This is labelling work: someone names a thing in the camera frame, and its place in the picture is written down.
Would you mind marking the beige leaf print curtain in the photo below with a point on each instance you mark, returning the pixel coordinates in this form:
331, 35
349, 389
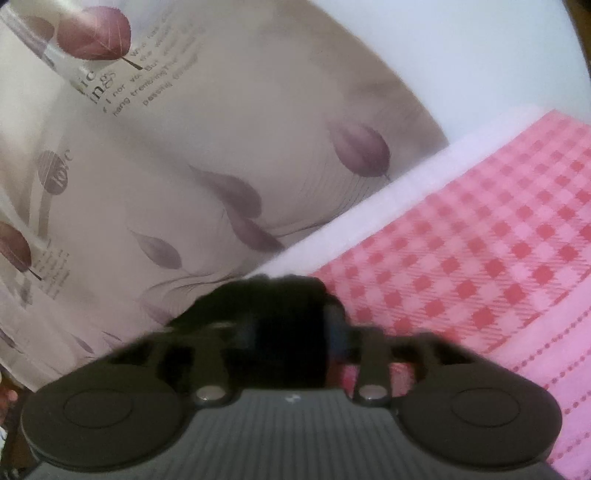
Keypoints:
184, 152

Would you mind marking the small black cloth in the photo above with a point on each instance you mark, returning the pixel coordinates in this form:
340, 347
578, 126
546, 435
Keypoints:
277, 323

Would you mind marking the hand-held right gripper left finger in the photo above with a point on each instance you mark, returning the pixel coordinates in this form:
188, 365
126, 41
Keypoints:
248, 338

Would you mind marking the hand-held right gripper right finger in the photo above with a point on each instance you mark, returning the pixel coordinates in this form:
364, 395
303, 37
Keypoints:
335, 339

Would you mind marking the pink checked bed sheet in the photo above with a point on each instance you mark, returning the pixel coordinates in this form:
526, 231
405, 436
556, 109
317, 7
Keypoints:
485, 258

